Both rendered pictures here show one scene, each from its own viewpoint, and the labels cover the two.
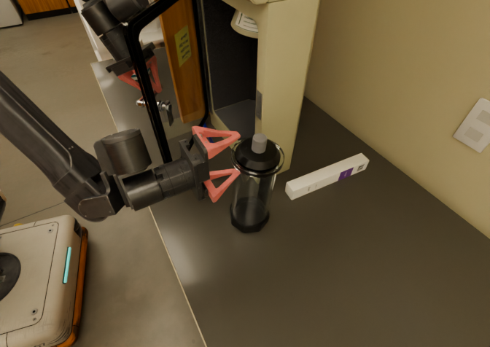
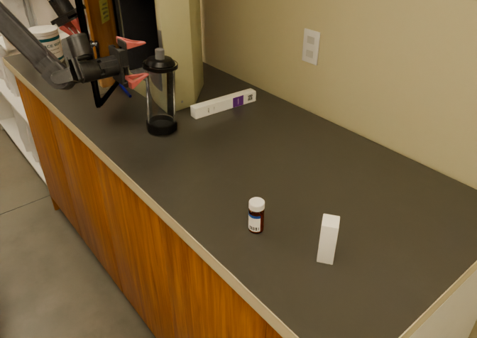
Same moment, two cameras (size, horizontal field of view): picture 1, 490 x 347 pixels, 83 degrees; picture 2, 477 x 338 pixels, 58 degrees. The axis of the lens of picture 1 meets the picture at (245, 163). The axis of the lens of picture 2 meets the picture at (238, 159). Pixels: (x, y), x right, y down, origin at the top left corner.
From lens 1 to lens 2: 0.90 m
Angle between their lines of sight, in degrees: 16
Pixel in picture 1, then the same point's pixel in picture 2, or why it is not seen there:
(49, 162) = (34, 52)
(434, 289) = (292, 146)
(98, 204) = (62, 74)
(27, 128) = (23, 33)
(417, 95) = (278, 38)
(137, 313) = (52, 324)
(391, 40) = (255, 4)
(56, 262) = not seen: outside the picture
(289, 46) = not seen: outside the picture
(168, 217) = (97, 134)
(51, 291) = not seen: outside the picture
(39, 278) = not seen: outside the picture
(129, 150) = (81, 41)
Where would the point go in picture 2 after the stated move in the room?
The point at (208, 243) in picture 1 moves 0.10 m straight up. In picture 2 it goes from (130, 143) to (125, 114)
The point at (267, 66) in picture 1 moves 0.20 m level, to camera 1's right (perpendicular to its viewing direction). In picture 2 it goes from (161, 11) to (224, 8)
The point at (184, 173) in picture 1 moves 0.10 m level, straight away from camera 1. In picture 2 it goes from (113, 60) to (104, 50)
